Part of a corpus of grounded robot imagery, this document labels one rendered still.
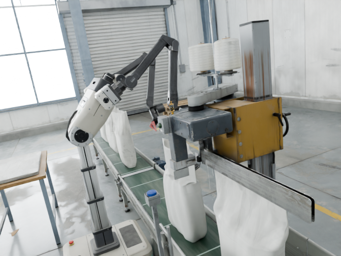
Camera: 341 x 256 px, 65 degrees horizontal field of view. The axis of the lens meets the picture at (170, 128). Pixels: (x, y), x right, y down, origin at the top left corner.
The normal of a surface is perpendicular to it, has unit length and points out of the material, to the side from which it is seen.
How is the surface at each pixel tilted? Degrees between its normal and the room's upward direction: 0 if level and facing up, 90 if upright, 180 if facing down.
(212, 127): 90
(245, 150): 90
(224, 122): 90
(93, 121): 115
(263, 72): 90
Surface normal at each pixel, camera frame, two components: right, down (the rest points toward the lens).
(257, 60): 0.40, 0.17
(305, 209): -0.91, 0.22
